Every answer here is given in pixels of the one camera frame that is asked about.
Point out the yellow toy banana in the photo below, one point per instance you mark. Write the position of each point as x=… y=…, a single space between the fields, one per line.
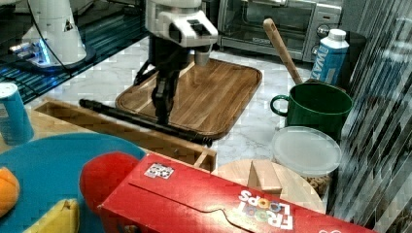
x=62 y=217

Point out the wooden spoon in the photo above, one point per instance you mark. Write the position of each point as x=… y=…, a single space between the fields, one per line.
x=277 y=42

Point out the blue plate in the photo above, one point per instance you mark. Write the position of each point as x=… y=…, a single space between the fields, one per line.
x=48 y=170

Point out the red Froot Loops box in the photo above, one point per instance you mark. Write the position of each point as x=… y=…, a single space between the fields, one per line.
x=162 y=195

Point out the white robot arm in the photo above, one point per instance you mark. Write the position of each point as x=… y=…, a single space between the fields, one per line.
x=176 y=28

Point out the round wooden lid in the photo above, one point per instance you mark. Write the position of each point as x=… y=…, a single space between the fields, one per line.
x=272 y=178

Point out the silver toaster oven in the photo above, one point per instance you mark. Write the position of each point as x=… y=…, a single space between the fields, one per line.
x=301 y=24

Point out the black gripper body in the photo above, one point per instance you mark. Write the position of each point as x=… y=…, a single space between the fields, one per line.
x=167 y=56

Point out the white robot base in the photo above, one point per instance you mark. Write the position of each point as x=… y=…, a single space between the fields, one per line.
x=54 y=40

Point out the dark wooden cutting board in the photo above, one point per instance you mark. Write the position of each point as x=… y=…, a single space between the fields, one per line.
x=210 y=98

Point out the orange toy fruit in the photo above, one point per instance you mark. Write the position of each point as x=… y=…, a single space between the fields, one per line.
x=9 y=190

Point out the green pot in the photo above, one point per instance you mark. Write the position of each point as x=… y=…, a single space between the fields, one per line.
x=316 y=105

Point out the clear lidded food container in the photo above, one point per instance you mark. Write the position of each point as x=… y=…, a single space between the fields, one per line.
x=312 y=154

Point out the blue water carton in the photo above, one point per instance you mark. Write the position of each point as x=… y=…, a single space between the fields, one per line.
x=330 y=56

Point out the light wooden drawer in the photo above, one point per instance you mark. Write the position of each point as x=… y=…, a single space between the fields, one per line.
x=53 y=117

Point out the blue can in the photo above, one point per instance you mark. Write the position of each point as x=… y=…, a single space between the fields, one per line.
x=16 y=128

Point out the red toy fruit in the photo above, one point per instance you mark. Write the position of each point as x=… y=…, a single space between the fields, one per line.
x=102 y=174

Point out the black drawer handle bar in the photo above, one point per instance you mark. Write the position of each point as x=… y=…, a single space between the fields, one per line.
x=143 y=121

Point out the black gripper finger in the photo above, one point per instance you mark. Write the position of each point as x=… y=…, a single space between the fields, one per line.
x=167 y=90
x=158 y=96

